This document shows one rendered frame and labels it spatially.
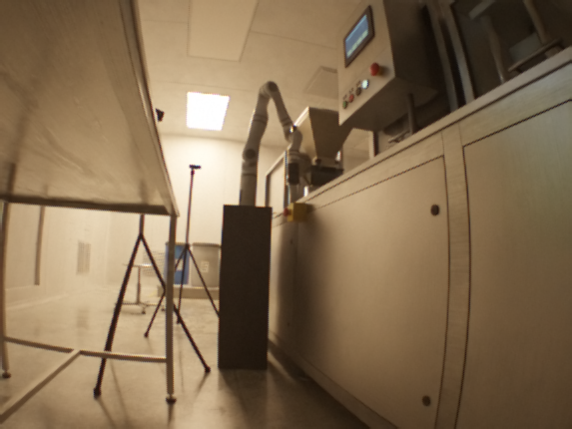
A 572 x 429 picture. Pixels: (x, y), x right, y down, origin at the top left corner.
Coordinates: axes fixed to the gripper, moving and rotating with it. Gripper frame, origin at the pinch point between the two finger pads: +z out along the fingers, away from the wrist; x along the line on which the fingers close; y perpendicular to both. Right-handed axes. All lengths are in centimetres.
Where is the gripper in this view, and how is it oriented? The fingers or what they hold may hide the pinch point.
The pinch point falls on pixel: (293, 195)
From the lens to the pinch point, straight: 177.3
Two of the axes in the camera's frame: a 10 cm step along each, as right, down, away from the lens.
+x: -9.2, -0.9, -3.7
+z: -0.3, 9.9, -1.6
